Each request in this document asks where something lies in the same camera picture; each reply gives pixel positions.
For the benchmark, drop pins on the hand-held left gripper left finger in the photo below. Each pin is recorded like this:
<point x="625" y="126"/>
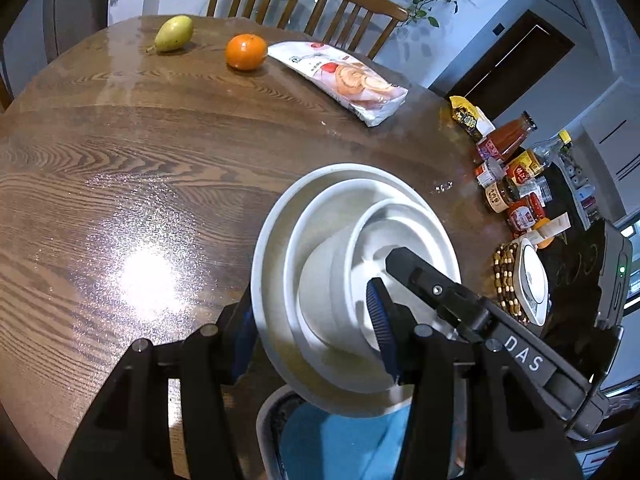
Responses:
<point x="242" y="345"/>

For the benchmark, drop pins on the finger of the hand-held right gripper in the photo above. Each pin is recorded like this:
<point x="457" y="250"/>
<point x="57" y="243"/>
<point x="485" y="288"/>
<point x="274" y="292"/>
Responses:
<point x="435" y="290"/>

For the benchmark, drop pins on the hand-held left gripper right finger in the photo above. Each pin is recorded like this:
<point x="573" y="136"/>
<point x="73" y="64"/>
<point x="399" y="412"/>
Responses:
<point x="382" y="330"/>

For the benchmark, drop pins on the small white straight-sided bowl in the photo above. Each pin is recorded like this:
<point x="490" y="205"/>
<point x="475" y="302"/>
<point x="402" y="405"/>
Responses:
<point x="325" y="300"/>

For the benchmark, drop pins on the large patterned square plate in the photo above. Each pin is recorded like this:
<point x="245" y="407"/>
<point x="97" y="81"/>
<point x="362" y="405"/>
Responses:
<point x="264" y="430"/>

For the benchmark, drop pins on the large white bowl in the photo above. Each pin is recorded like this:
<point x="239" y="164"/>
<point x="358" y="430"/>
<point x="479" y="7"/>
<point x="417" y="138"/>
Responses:
<point x="270" y="260"/>

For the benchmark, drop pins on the blue dish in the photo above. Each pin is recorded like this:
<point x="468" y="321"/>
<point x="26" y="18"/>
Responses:
<point x="345" y="445"/>

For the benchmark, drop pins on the medium white bowl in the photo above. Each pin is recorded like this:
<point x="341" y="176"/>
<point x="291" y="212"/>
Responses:
<point x="325" y="215"/>

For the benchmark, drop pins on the white dish with dark rim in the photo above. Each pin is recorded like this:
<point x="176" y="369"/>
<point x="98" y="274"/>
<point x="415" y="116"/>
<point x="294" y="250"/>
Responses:
<point x="532" y="280"/>

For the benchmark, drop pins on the black patterned cloth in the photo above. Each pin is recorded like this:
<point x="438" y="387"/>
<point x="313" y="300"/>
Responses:
<point x="575" y="270"/>

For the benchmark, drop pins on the small orange fruit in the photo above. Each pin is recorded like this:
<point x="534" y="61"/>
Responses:
<point x="545" y="242"/>

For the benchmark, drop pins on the brown sauce jar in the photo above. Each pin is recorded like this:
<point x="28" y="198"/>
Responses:
<point x="500" y="195"/>

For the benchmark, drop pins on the red seasoning packet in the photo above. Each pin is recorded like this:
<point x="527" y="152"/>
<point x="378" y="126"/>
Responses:
<point x="525" y="215"/>

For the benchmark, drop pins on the white paper card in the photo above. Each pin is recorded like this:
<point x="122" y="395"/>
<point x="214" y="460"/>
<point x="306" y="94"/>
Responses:
<point x="550" y="227"/>

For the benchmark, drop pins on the red sauce bottle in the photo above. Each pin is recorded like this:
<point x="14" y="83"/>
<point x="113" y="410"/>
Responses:
<point x="505" y="140"/>

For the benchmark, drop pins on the tray of small bottles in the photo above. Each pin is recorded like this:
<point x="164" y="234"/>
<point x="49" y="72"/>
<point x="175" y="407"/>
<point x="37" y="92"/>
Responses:
<point x="582" y="190"/>

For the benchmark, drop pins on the yellow snack packet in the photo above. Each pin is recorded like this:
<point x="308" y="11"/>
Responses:
<point x="467" y="117"/>

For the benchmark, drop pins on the white snack bag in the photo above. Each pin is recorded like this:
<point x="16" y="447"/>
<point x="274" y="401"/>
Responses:
<point x="350" y="80"/>

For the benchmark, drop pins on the dark wooden door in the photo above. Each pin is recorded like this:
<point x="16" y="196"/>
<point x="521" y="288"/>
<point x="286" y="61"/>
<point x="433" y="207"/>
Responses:
<point x="515" y="60"/>

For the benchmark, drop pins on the orange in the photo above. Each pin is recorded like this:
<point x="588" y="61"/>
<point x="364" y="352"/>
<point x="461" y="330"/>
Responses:
<point x="246" y="51"/>

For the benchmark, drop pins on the green pear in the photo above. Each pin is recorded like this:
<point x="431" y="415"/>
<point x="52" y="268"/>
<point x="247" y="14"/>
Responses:
<point x="172" y="34"/>

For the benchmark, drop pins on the grey fridge with magnets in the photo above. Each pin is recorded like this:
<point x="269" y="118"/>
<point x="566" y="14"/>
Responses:
<point x="75" y="5"/>

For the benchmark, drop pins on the white wall cabinet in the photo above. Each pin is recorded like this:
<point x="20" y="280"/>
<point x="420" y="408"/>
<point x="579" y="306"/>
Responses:
<point x="620" y="150"/>

